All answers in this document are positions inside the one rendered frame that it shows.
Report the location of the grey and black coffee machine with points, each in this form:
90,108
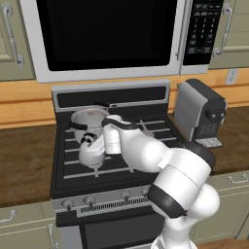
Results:
197,108

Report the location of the black and silver stove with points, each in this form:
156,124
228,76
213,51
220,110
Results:
97,181

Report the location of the green base cupboard door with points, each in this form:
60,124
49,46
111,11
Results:
22,238
227,217

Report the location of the silver microwave oven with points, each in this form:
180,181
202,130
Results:
110,39

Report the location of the black microwave door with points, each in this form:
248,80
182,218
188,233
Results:
107,32

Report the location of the silver stove knob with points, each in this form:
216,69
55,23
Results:
144,191
125,195
67,204
89,200

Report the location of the green drawer front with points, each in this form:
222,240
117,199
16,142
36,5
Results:
231,184
29,215

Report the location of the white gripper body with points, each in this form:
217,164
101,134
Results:
91,155

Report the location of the white wall outlet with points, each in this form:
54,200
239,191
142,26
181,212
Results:
231,76

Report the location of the green wall cupboard door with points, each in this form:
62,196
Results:
238,35
16,39

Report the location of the black oven door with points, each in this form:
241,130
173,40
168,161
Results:
123,231

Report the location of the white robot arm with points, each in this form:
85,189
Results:
181,181

